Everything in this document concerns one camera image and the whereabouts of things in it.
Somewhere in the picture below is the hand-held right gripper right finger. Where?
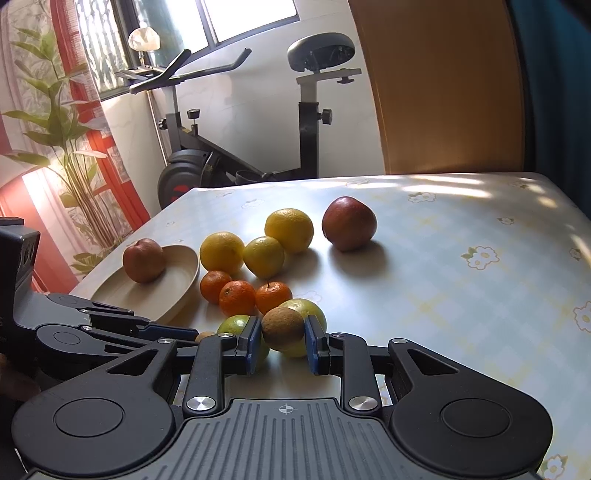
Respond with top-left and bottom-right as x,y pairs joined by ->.
304,315 -> 467,415

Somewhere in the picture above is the green citrus fruit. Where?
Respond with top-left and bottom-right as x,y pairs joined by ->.
217,315 -> 271,372
277,298 -> 328,359

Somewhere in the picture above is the window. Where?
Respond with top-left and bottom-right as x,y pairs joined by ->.
76,0 -> 301,100

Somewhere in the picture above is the dark blue curtain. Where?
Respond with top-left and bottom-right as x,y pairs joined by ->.
510,0 -> 591,204

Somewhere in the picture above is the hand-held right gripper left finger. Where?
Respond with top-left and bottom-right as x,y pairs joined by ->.
104,316 -> 263,418

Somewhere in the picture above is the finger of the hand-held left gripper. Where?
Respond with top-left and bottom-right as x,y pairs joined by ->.
37,323 -> 161,366
46,292 -> 200,341

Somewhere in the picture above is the medium yellow orange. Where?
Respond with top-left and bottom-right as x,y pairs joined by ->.
199,232 -> 245,277

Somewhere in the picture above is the small yellow-green orange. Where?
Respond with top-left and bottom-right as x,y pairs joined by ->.
243,236 -> 286,279

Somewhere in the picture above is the orange mandarin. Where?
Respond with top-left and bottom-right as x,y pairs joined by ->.
255,281 -> 293,316
199,270 -> 233,305
219,280 -> 257,318

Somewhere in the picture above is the smooth red apple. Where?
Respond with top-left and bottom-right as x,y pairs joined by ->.
322,196 -> 378,253

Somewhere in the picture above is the wrinkled red apple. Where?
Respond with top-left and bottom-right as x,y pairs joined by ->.
122,237 -> 167,284

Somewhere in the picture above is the beige plate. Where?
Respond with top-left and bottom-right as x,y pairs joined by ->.
90,244 -> 201,324

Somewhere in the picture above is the wooden door panel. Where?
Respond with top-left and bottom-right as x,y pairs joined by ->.
346,0 -> 527,175

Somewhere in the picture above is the large yellow orange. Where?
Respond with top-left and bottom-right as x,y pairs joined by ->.
264,209 -> 315,254

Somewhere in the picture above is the black exercise bike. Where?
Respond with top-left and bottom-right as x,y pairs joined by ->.
115,36 -> 362,208

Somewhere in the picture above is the metal pipe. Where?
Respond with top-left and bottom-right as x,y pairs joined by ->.
148,90 -> 169,167

